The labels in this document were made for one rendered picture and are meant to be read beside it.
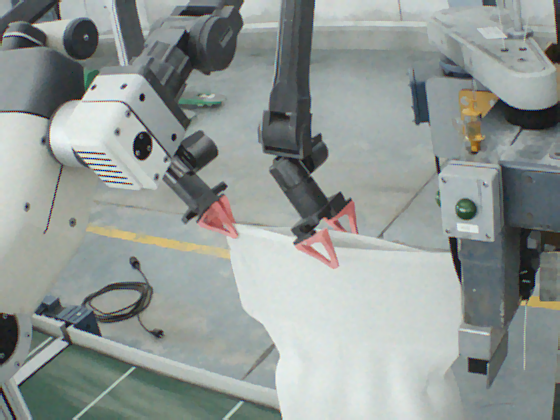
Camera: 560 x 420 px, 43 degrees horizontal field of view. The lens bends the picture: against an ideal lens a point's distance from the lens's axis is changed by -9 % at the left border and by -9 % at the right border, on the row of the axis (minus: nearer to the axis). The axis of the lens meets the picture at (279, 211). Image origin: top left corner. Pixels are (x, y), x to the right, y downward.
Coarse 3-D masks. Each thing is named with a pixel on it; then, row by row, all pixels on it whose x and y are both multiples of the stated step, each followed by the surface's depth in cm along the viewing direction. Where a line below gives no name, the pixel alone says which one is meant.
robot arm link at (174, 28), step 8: (176, 16) 103; (184, 16) 103; (192, 16) 102; (200, 16) 102; (168, 24) 102; (176, 24) 101; (184, 24) 101; (192, 24) 100; (152, 32) 100; (160, 32) 100; (168, 32) 99; (176, 32) 99; (184, 32) 98; (152, 40) 99; (160, 40) 99; (168, 40) 98; (176, 40) 98; (184, 40) 99; (184, 48) 99; (208, 72) 105
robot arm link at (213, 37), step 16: (192, 0) 105; (208, 0) 104; (224, 0) 103; (240, 0) 108; (208, 16) 100; (224, 16) 101; (240, 16) 104; (192, 32) 99; (208, 32) 98; (224, 32) 101; (192, 48) 99; (208, 48) 99; (224, 48) 102; (192, 64) 101; (208, 64) 100; (224, 64) 103
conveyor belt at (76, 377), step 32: (64, 352) 246; (32, 384) 231; (64, 384) 229; (96, 384) 227; (128, 384) 225; (160, 384) 223; (32, 416) 215; (64, 416) 214; (96, 416) 212; (128, 416) 210; (160, 416) 209; (192, 416) 207; (224, 416) 205; (256, 416) 203
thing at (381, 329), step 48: (240, 240) 153; (288, 240) 143; (336, 240) 143; (240, 288) 159; (288, 288) 150; (336, 288) 141; (384, 288) 135; (432, 288) 131; (288, 336) 154; (336, 336) 146; (384, 336) 140; (432, 336) 136; (288, 384) 153; (336, 384) 144; (384, 384) 139; (432, 384) 137
